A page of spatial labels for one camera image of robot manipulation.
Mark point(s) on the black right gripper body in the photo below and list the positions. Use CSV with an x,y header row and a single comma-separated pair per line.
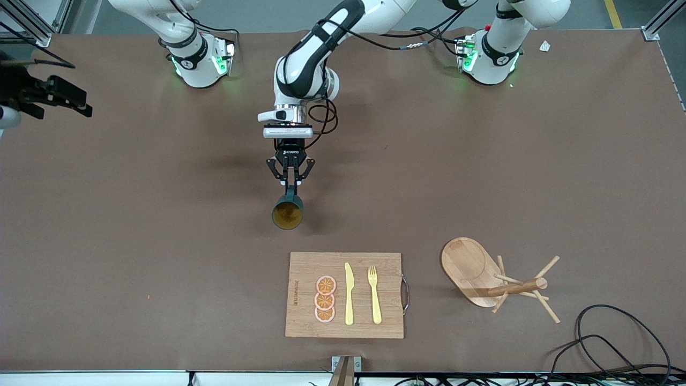
x,y
21,90

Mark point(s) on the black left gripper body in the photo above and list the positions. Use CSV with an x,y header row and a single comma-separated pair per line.
x,y
290,154

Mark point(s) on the dark green cup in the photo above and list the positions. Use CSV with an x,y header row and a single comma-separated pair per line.
x,y
288,214

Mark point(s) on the silver arm base connector block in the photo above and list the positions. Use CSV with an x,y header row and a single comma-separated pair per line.
x,y
465,53
225,56

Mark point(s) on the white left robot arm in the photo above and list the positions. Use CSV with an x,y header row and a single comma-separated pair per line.
x,y
490,75

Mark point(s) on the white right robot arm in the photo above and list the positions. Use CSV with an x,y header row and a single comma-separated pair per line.
x,y
195,78

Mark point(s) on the brown table cover mat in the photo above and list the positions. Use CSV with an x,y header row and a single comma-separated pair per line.
x,y
343,161

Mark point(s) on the orange slice toy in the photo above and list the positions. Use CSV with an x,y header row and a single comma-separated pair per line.
x,y
324,315
326,284
324,302

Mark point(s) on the yellow plastic knife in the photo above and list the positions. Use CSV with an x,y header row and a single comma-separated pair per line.
x,y
349,300

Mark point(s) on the yellow plastic fork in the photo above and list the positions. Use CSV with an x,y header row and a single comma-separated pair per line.
x,y
376,305

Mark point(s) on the wooden mug tree stand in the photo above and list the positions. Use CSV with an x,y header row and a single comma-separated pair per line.
x,y
466,262

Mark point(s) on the white paper scrap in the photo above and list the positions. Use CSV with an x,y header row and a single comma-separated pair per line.
x,y
545,46

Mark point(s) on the aluminium frame profile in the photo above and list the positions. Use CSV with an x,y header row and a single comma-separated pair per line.
x,y
43,38
650,33

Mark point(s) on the grey metal bracket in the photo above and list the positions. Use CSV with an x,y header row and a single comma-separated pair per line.
x,y
356,363

